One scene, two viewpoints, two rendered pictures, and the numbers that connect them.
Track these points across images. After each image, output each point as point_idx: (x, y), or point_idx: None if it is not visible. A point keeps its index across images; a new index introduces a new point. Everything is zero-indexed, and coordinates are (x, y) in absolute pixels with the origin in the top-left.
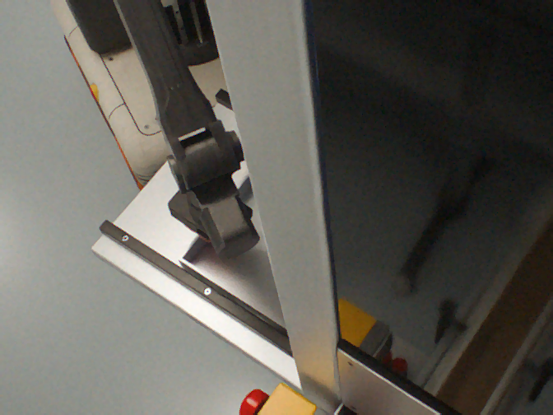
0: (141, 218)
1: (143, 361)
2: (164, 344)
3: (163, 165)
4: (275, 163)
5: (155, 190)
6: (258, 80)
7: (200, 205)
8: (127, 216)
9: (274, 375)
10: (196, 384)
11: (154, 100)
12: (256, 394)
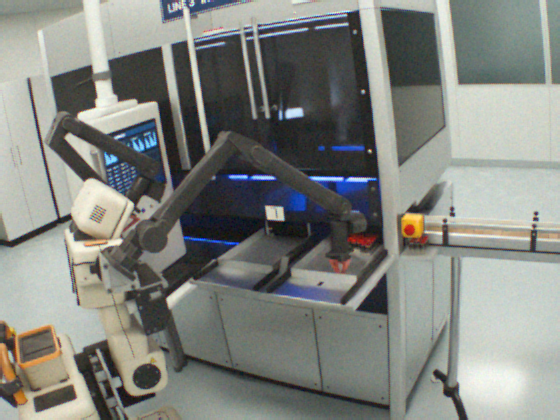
0: (335, 298)
1: None
2: None
3: (306, 299)
4: (387, 85)
5: (320, 298)
6: (384, 61)
7: (353, 215)
8: (335, 301)
9: None
10: None
11: (326, 196)
12: (406, 225)
